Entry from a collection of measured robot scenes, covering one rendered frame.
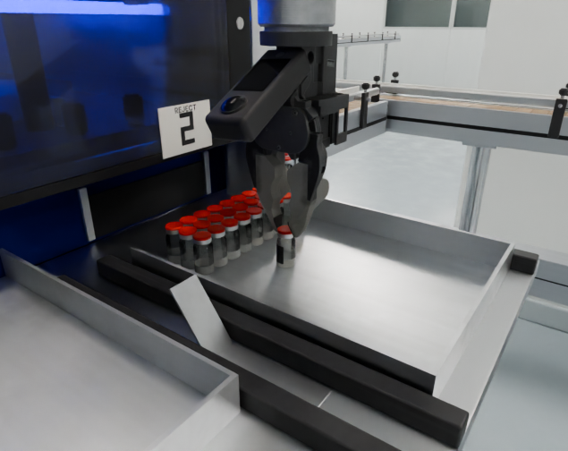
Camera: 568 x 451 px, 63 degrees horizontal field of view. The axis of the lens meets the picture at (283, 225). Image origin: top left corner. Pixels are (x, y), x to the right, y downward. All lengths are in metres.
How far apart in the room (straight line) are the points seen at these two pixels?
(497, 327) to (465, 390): 0.10
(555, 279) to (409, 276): 0.95
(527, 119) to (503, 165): 0.69
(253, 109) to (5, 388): 0.30
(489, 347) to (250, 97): 0.30
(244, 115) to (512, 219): 1.73
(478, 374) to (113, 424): 0.28
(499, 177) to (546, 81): 0.38
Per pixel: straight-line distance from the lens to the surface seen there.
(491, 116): 1.34
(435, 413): 0.35
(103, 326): 0.45
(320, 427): 0.33
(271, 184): 0.50
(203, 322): 0.41
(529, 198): 2.01
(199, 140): 0.62
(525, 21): 1.93
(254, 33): 0.69
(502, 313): 0.51
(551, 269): 1.45
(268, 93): 0.41
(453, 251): 0.59
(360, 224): 0.63
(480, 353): 0.45
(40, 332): 0.49
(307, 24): 0.45
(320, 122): 0.49
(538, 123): 1.32
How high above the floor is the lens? 1.14
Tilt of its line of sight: 24 degrees down
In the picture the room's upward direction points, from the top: straight up
